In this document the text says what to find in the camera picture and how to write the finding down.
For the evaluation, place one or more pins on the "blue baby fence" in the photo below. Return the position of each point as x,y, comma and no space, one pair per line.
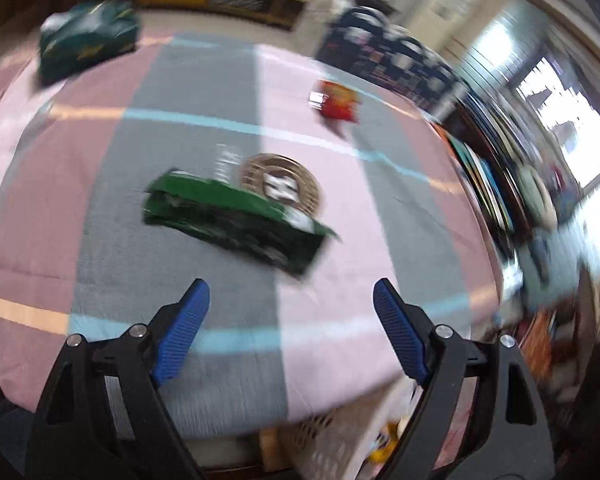
363,42

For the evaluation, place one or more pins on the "white mesh trash basket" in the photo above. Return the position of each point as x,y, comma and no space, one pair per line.
335,445

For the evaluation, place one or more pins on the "yellow chip bag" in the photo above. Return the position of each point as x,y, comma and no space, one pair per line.
384,444

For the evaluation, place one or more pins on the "green tissue box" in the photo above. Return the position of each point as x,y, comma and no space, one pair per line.
86,35

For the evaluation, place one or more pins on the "plaid tablecloth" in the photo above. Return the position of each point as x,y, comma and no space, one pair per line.
289,187

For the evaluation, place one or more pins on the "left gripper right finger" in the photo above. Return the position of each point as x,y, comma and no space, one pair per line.
506,435

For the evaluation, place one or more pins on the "red snack wrapper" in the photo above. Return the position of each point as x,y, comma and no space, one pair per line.
335,101

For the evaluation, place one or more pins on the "green plush cushion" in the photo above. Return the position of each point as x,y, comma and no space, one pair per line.
536,197

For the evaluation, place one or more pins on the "white air conditioner tower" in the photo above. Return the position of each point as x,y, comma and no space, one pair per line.
433,22

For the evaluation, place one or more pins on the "dark green snack wrapper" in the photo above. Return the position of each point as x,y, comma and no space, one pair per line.
235,219

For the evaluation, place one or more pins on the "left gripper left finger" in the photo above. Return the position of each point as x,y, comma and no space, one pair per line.
101,416

